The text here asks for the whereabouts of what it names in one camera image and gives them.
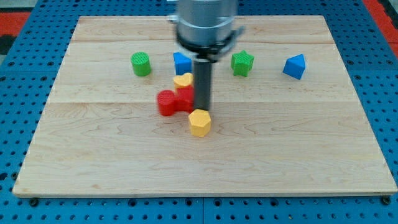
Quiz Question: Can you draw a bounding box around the green star block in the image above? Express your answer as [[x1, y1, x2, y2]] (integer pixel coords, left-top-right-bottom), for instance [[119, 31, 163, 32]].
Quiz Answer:
[[231, 50, 254, 77]]

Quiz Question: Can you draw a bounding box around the red cylinder block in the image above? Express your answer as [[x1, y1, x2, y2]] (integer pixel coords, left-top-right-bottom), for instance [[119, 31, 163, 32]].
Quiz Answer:
[[157, 90, 175, 116]]

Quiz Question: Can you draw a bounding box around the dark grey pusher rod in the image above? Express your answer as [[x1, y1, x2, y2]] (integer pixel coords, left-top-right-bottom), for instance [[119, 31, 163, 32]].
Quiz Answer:
[[193, 58, 212, 111]]

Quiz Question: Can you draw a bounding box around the yellow heart block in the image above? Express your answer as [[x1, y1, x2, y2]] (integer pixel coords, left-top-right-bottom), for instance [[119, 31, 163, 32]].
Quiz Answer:
[[173, 73, 193, 89]]

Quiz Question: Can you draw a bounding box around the green cylinder block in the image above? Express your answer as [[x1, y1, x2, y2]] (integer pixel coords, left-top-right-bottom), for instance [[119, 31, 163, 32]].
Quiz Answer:
[[131, 52, 152, 77]]

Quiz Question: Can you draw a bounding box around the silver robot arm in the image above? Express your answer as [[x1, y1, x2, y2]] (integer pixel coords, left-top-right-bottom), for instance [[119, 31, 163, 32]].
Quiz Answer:
[[168, 0, 245, 111]]

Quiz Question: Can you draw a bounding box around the blue pentagon block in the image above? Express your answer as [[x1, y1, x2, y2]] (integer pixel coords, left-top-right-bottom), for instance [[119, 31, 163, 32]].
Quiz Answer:
[[282, 54, 306, 80]]

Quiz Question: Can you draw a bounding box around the wooden board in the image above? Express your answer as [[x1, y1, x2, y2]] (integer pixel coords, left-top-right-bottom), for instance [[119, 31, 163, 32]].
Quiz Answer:
[[13, 16, 397, 198]]

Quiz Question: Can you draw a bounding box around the blue cube block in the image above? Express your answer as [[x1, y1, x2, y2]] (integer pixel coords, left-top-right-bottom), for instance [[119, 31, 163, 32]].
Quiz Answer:
[[173, 52, 192, 75]]

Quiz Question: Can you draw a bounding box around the red angular block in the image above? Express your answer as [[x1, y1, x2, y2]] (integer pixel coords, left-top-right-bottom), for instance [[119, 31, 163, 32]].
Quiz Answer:
[[175, 85, 194, 113]]

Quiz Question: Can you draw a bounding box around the yellow hexagon block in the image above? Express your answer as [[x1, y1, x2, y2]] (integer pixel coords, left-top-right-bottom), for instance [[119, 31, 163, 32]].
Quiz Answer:
[[188, 109, 211, 137]]

